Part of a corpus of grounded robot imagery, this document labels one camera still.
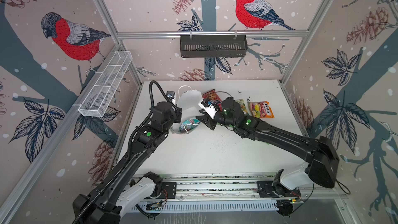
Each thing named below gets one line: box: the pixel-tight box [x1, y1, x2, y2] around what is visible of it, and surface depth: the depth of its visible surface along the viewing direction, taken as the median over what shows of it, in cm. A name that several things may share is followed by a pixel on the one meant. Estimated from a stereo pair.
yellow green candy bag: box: [235, 99, 250, 117], surface depth 106 cm
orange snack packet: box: [248, 101, 275, 119], surface depth 103 cm
